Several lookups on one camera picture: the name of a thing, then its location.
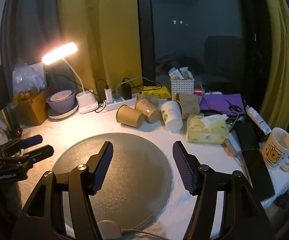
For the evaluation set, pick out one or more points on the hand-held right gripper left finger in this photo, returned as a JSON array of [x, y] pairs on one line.
[[104, 166]]

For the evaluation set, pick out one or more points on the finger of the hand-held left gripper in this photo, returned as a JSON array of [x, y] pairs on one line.
[[40, 152], [30, 140]]

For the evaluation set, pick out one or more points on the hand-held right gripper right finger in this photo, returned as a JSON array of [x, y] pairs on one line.
[[183, 166]]

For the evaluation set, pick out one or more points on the metal cup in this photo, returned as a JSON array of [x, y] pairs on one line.
[[9, 121]]

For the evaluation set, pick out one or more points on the white paper cup green print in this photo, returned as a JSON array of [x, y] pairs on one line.
[[170, 115]]

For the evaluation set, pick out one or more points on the brown paper cup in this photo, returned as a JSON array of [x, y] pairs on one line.
[[128, 116], [147, 108], [148, 96], [189, 106]]

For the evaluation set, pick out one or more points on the brown cardboard box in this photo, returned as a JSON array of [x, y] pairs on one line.
[[34, 110]]

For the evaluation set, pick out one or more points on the round grey mat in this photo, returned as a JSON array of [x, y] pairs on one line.
[[134, 155]]

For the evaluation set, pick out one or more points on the yellow tissue pack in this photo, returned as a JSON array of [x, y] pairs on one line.
[[204, 130]]

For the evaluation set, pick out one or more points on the white plate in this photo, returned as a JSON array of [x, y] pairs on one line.
[[64, 113]]

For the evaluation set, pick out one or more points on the purple bowl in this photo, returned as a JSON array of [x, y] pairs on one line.
[[60, 102]]

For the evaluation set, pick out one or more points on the white power strip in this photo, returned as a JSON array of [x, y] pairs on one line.
[[117, 105]]

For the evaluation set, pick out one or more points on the clear plastic bag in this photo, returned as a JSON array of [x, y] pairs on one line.
[[28, 77]]

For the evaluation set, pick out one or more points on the white round charger puck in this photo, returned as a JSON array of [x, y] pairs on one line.
[[108, 230]]

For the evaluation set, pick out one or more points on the white desk lamp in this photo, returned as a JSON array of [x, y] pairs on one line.
[[87, 103]]

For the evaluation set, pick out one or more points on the black box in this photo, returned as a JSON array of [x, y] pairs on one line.
[[247, 136]]

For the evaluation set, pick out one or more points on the purple pouch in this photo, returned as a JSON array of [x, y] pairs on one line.
[[217, 103]]

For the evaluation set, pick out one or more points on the white charger plug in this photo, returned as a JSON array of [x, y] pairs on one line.
[[108, 95]]

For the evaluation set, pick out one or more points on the black phone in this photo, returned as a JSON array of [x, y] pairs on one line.
[[258, 175]]

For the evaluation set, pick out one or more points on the white plastic basket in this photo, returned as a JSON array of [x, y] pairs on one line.
[[182, 88]]

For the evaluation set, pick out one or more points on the black charger plug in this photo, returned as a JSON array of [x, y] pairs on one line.
[[126, 91]]

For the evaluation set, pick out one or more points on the black scissors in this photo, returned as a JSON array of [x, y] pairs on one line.
[[235, 108]]

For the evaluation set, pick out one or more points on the yellow packet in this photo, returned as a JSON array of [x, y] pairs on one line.
[[157, 91]]

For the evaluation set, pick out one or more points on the white tube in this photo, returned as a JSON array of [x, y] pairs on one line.
[[258, 120]]

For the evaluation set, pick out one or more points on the sachets in basket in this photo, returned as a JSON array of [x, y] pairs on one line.
[[180, 73]]

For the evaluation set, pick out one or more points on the white mug bear print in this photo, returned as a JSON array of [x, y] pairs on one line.
[[275, 150]]

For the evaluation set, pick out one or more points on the grey curtain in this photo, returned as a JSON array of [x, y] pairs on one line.
[[34, 17]]

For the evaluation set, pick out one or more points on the yellow curtain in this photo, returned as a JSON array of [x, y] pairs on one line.
[[277, 55], [104, 30]]

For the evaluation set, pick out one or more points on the black window frame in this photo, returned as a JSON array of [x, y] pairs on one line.
[[145, 30]]

